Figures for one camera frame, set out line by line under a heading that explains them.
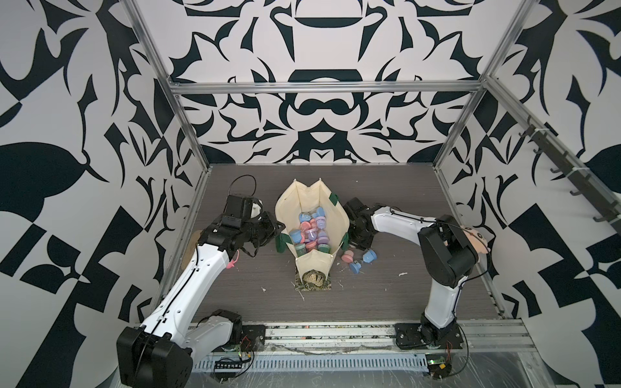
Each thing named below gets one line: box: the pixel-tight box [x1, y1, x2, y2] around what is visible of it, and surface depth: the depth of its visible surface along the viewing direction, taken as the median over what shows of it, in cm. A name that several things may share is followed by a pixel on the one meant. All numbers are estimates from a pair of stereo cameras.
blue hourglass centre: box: [362, 248, 378, 264], surface depth 90 cm
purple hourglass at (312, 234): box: [304, 228, 318, 242], surface depth 91 cm
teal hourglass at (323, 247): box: [316, 243, 331, 254], surface depth 88 cm
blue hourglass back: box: [299, 212, 312, 223], surface depth 99 cm
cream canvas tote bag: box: [274, 177, 350, 281], surface depth 87 cm
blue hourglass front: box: [349, 262, 362, 275], surface depth 88 cm
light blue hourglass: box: [288, 228, 302, 244], surface depth 88 cm
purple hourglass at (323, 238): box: [316, 230, 330, 245], surface depth 91 cm
